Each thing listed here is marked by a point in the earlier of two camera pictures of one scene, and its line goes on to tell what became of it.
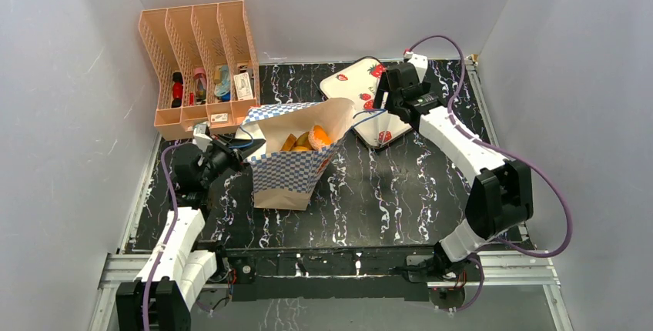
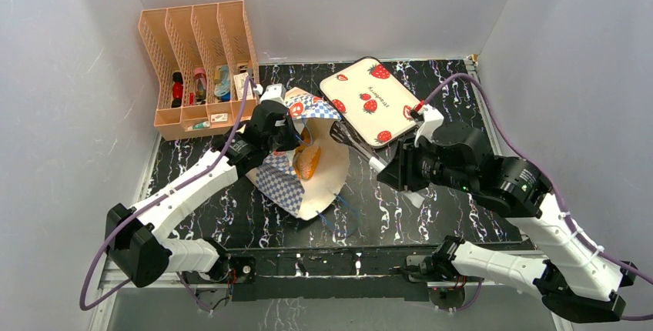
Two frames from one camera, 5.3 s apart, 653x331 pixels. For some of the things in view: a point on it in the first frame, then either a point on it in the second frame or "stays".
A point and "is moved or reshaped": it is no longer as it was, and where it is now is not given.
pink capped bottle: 201,85 stays
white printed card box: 242,86 stays
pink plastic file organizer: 205,61 stays
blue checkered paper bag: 285,179 is moved or reshaped
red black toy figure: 177,89 stays
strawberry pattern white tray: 357,81 stays
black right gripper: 390,94 to 396,172
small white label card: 219,118 stays
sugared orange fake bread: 318,138 to 306,161
